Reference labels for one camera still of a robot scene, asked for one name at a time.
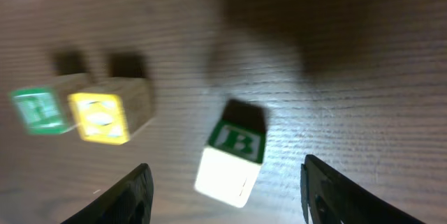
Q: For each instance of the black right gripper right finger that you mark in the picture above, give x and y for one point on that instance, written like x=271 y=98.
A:
x=327 y=196

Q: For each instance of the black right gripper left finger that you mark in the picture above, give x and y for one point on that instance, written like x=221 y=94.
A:
x=129 y=201

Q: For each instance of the yellow O letter block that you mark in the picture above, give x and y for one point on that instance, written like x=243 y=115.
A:
x=112 y=111

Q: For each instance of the green B letter block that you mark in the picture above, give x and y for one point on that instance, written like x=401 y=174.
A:
x=230 y=163

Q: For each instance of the green R letter block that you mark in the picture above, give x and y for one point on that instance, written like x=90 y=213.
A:
x=45 y=109

